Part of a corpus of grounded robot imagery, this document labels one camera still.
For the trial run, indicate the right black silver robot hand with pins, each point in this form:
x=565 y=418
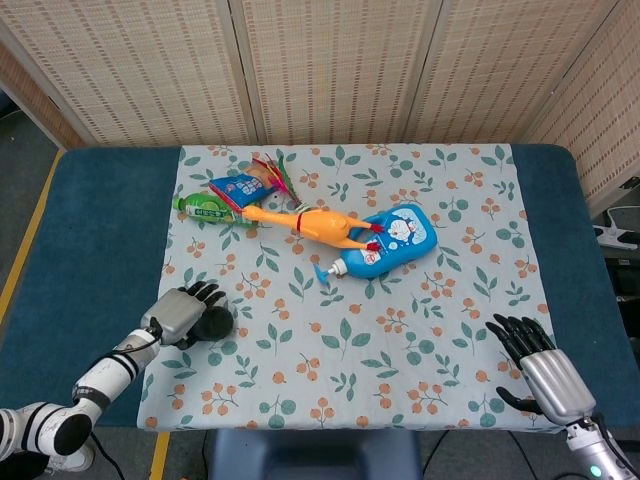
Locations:
x=557 y=382

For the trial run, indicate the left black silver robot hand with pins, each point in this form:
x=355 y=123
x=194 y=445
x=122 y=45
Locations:
x=175 y=315

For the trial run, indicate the small black round object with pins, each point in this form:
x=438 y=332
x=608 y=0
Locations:
x=217 y=324

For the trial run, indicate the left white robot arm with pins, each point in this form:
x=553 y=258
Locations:
x=107 y=372

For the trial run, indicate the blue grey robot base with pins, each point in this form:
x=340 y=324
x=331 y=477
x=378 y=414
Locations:
x=315 y=455

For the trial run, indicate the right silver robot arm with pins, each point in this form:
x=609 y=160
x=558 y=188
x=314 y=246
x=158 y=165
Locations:
x=595 y=450

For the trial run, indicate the dark blue table cover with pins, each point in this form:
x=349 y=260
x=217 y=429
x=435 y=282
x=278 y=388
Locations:
x=100 y=240

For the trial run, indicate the green drink bottle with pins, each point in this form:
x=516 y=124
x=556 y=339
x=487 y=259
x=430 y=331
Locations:
x=207 y=211

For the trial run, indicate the blue red snack packet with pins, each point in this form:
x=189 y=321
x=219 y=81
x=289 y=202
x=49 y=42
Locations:
x=242 y=187

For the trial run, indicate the white plastic floor stand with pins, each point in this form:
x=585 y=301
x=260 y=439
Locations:
x=617 y=230

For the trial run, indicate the floral leaf print tablecloth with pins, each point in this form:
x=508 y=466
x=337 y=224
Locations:
x=340 y=350

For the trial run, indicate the yellow rubber chicken toy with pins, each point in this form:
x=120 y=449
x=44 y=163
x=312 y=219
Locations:
x=320 y=226

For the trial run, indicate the blue cartoon pump bottle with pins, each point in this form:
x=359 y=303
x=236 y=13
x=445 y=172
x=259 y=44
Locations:
x=400 y=240

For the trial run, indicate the woven bamboo screen panel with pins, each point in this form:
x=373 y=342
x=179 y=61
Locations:
x=22 y=95
x=605 y=110
x=500 y=70
x=335 y=70
x=135 y=70

